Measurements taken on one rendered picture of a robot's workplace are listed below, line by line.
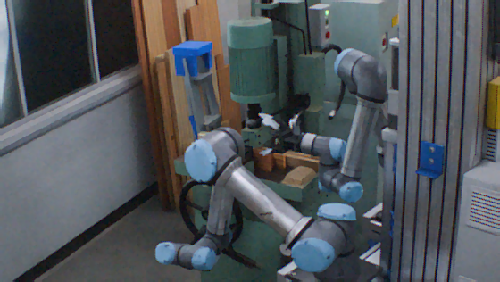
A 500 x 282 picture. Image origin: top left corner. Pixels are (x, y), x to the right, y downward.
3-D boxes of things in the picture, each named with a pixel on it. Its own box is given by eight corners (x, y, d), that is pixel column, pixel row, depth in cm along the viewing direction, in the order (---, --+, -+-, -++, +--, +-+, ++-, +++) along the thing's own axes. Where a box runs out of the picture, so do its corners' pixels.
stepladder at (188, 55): (204, 250, 393) (166, 49, 355) (224, 230, 414) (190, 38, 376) (228, 253, 386) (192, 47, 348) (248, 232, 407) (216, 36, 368)
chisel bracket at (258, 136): (242, 149, 279) (240, 129, 276) (260, 137, 290) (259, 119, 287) (257, 153, 275) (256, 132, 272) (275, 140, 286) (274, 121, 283)
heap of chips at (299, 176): (280, 182, 260) (279, 173, 259) (297, 169, 271) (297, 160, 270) (301, 186, 256) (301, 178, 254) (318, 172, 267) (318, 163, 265)
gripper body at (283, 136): (268, 132, 246) (297, 137, 240) (279, 125, 253) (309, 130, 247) (268, 152, 249) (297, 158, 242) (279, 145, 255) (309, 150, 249)
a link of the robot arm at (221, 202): (227, 111, 221) (209, 236, 244) (208, 123, 212) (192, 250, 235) (258, 124, 217) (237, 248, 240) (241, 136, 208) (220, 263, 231)
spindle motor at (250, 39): (222, 101, 271) (217, 23, 259) (246, 88, 285) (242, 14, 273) (261, 107, 262) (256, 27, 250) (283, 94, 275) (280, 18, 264)
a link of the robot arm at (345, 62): (402, 187, 250) (346, 68, 224) (380, 173, 263) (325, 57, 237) (425, 169, 251) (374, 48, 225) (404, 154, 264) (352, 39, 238)
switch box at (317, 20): (308, 45, 282) (307, 7, 276) (319, 39, 290) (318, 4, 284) (321, 46, 279) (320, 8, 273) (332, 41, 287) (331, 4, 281)
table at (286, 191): (160, 181, 281) (158, 168, 278) (204, 155, 304) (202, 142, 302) (290, 213, 250) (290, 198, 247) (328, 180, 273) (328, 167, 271)
